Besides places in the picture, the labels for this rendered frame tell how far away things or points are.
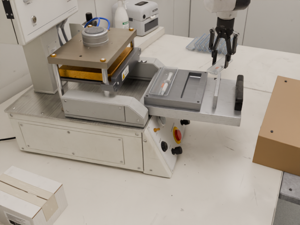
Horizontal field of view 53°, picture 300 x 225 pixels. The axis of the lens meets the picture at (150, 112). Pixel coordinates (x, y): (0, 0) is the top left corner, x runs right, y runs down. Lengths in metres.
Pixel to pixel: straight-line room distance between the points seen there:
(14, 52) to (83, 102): 0.69
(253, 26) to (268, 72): 1.72
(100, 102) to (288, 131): 0.58
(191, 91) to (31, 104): 0.52
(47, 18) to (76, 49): 0.12
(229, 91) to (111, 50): 0.38
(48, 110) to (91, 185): 0.27
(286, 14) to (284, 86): 2.05
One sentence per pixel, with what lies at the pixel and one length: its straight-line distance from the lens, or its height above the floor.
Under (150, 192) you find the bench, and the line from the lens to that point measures 0.93.
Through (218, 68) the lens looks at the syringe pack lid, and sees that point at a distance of 1.48.
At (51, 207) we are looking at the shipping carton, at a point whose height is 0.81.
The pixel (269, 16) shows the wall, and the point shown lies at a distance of 3.27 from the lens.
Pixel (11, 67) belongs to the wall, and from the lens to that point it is 1.51.
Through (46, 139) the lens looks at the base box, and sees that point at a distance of 1.05.
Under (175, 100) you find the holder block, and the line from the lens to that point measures 0.86.
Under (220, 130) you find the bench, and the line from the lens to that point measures 1.17.
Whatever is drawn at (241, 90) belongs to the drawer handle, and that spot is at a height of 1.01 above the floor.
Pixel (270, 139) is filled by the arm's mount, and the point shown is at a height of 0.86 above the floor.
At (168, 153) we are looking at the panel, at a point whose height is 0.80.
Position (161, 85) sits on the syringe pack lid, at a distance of 0.92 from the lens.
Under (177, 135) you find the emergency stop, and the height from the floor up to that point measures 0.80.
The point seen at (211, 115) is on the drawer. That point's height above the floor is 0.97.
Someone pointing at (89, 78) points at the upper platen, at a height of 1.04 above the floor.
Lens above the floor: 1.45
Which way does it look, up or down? 34 degrees down
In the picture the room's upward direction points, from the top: 2 degrees counter-clockwise
